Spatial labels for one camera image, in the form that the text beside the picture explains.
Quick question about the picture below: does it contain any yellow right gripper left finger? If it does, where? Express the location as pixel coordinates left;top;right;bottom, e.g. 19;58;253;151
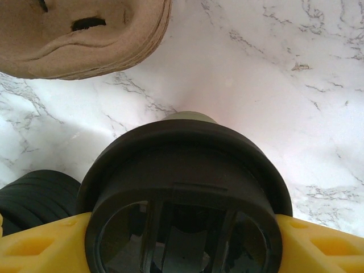
0;212;96;273

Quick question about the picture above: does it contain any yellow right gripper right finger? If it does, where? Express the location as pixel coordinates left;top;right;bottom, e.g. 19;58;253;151
277;213;364;273

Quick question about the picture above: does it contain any stack of black cup lids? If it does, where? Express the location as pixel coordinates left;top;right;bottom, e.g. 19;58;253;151
0;169;83;237

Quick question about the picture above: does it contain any single black cup lid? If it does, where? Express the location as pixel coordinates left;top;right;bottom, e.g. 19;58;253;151
76;119;293;273

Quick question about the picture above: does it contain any green paper coffee cup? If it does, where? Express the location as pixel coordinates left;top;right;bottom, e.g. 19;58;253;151
164;110;220;125

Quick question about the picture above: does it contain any stack of brown pulp carriers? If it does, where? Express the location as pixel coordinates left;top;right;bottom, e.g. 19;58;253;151
0;0;173;81

